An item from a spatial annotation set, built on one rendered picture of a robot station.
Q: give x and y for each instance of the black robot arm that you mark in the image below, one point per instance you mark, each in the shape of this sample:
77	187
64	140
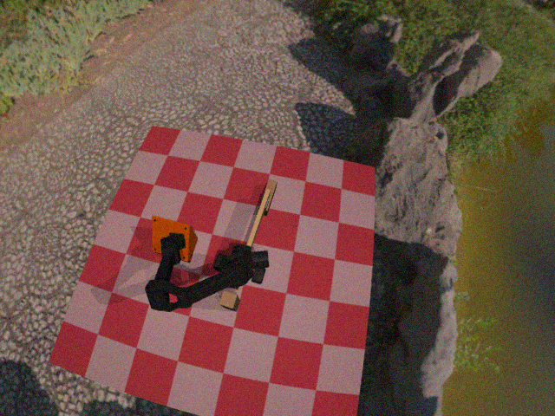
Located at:
237	271

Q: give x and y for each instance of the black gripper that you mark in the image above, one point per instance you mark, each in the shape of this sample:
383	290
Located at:
258	273

